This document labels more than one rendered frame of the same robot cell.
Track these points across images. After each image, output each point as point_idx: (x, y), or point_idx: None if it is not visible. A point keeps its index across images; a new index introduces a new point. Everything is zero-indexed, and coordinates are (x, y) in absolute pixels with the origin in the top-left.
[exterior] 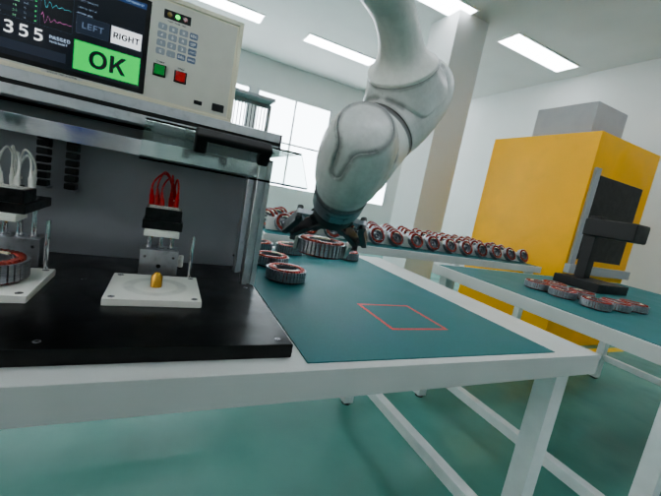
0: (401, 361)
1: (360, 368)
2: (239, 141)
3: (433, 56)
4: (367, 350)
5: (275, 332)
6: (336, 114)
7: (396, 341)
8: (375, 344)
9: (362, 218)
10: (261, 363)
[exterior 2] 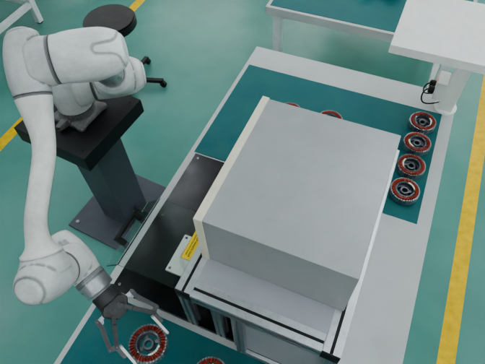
0: (73, 338)
1: (86, 312)
2: (123, 225)
3: (21, 255)
4: (92, 329)
5: (125, 287)
6: (67, 230)
7: (84, 358)
8: (92, 340)
9: (97, 320)
10: (118, 275)
